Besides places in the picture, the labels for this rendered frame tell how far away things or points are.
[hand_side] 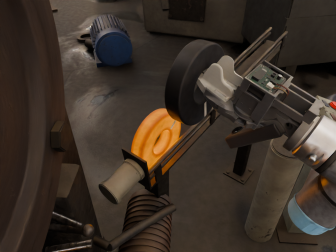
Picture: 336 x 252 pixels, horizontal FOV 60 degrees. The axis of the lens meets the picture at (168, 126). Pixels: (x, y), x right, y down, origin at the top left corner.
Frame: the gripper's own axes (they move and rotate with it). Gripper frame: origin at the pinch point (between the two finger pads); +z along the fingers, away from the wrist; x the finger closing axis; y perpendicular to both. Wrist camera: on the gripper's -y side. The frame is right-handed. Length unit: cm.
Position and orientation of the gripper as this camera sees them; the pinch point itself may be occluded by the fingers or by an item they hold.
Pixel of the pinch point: (197, 74)
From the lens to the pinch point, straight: 53.3
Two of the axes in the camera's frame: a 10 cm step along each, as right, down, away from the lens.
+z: -7.6, -5.8, 2.9
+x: -6.2, 5.0, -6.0
